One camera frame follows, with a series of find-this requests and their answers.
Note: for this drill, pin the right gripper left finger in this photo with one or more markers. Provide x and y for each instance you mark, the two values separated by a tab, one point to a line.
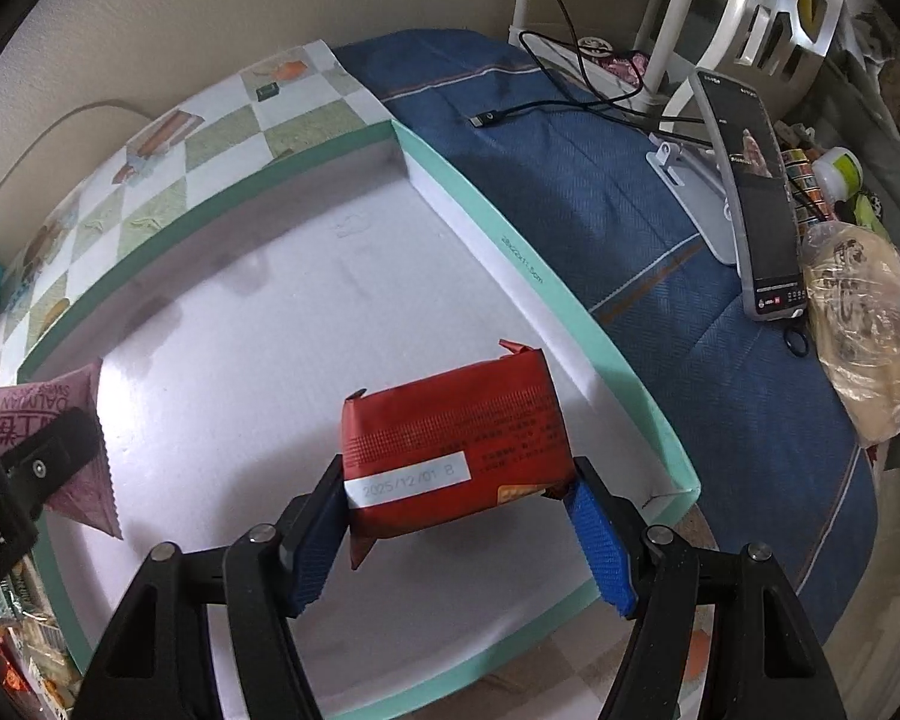
155	657

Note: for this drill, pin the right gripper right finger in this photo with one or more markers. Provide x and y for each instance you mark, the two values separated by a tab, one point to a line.
765	660

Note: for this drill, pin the pink snack bag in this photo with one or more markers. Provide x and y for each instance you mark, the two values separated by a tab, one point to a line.
88	497

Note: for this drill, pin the red snack packet white label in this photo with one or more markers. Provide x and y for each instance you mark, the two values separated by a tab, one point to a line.
452	445

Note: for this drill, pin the teal white cardboard box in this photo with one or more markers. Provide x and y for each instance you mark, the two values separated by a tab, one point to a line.
227	345

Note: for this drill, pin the crumpled plastic bag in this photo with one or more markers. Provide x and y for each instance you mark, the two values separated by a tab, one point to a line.
852	278

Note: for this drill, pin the checkered patterned tablecloth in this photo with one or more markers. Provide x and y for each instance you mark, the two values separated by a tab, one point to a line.
284	105

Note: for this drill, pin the black smartphone on stand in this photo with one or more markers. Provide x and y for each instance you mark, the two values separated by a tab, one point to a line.
764	224

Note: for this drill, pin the white phone stand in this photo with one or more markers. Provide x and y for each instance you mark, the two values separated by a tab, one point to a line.
691	176

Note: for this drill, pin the white green jar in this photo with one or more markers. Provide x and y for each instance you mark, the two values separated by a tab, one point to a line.
839	174

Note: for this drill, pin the white metal rack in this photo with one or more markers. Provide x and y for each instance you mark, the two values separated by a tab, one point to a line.
777	46

